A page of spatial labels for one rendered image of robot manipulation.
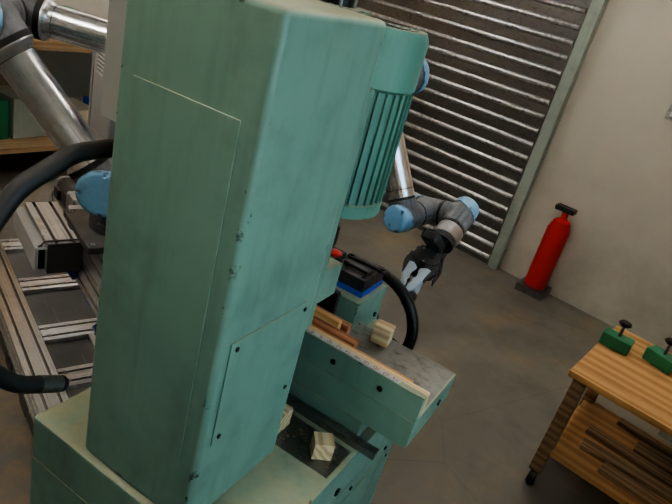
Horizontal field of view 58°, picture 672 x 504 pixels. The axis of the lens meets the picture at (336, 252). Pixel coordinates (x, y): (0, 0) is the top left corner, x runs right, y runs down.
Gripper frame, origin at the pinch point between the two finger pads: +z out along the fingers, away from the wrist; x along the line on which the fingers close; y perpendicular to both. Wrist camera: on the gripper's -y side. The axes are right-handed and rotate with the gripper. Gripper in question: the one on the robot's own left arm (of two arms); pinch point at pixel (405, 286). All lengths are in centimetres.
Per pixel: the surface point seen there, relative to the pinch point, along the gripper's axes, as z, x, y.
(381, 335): 23.4, -7.3, -15.7
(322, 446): 51, -12, -21
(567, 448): -36, -55, 104
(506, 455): -28, -37, 120
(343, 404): 41.1, -9.9, -18.1
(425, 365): 23.1, -17.6, -13.0
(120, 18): 40, 20, -86
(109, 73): 43, 22, -80
